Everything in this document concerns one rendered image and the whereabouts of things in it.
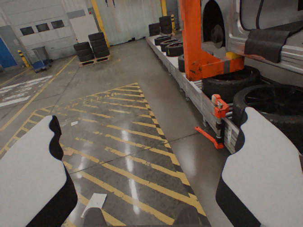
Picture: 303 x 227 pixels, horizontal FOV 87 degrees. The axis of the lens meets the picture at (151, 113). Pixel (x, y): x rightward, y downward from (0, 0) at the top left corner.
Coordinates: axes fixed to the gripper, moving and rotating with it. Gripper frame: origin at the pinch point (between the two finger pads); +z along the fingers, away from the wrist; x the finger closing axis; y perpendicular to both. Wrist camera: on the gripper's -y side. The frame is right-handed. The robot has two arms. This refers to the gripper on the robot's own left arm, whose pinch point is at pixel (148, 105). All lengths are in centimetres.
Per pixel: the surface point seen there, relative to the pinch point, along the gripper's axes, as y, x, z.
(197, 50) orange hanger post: 30, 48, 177
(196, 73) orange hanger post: 56, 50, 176
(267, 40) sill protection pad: 17, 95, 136
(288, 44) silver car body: 18, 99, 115
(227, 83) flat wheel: 63, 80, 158
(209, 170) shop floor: 118, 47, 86
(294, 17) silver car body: 5, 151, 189
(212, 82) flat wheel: 65, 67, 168
